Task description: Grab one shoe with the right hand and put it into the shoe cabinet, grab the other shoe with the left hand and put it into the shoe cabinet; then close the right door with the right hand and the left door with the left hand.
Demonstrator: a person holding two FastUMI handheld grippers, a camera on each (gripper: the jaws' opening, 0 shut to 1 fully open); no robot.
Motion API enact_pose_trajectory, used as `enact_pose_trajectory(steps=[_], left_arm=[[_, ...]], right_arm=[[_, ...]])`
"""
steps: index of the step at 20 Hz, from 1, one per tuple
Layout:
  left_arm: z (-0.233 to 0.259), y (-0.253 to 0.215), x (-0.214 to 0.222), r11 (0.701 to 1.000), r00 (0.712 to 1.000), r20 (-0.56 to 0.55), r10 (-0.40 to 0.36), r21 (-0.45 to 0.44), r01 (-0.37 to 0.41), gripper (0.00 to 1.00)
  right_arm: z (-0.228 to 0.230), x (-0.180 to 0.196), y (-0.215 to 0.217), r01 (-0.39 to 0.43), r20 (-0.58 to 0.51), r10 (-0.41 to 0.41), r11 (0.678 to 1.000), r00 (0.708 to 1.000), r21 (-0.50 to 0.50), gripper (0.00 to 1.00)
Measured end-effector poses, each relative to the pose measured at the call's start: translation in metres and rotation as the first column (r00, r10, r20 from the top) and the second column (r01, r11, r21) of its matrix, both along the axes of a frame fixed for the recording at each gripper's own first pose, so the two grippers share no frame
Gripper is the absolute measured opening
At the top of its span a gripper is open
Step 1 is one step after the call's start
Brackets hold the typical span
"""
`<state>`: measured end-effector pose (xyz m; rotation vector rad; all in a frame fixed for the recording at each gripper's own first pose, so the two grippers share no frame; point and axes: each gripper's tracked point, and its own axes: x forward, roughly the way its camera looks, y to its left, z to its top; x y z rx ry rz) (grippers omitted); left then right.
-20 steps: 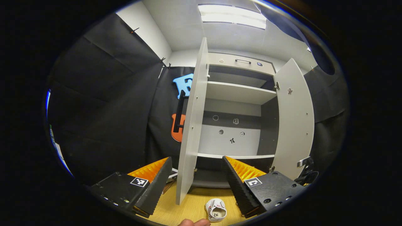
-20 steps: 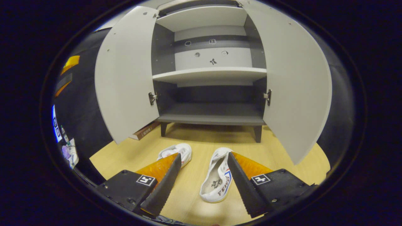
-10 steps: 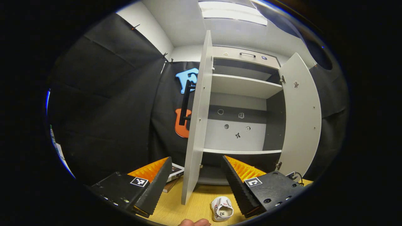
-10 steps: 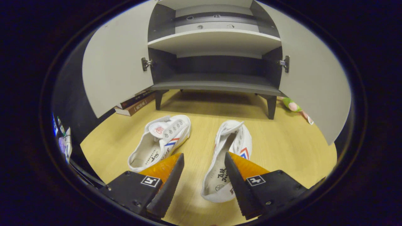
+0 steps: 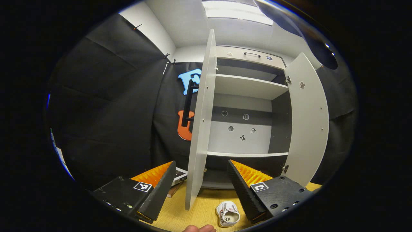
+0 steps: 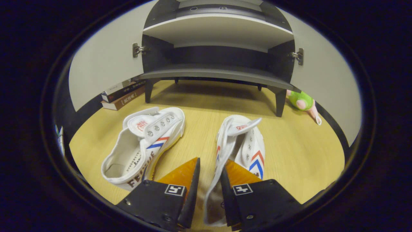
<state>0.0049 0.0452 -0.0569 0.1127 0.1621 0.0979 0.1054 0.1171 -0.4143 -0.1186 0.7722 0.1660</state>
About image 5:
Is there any large ceiling light panel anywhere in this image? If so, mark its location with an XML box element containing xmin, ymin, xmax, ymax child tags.
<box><xmin>202</xmin><ymin>0</ymin><xmax>274</xmax><ymax>26</ymax></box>

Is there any white book with photo cover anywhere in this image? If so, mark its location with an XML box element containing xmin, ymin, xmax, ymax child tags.
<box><xmin>172</xmin><ymin>167</ymin><xmax>188</xmax><ymax>187</ymax></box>

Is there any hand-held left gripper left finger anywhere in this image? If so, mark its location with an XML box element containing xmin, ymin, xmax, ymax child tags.
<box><xmin>86</xmin><ymin>160</ymin><xmax>177</xmax><ymax>225</ymax></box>

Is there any white cabinet door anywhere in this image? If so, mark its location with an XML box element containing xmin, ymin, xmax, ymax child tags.
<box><xmin>281</xmin><ymin>53</ymin><xmax>329</xmax><ymax>187</ymax></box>
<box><xmin>185</xmin><ymin>30</ymin><xmax>217</xmax><ymax>211</ymax></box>

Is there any white shoe cabinet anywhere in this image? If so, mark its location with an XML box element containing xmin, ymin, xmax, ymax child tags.
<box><xmin>201</xmin><ymin>45</ymin><xmax>292</xmax><ymax>190</ymax></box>

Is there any white canvas shoe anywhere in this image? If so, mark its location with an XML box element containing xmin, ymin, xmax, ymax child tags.
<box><xmin>216</xmin><ymin>201</ymin><xmax>240</xmax><ymax>228</ymax></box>

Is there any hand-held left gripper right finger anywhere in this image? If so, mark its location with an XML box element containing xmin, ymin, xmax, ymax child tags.
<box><xmin>227</xmin><ymin>159</ymin><xmax>314</xmax><ymax>225</ymax></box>

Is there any black backdrop cloth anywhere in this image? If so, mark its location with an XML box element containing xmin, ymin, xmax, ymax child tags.
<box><xmin>47</xmin><ymin>13</ymin><xmax>358</xmax><ymax>190</ymax></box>

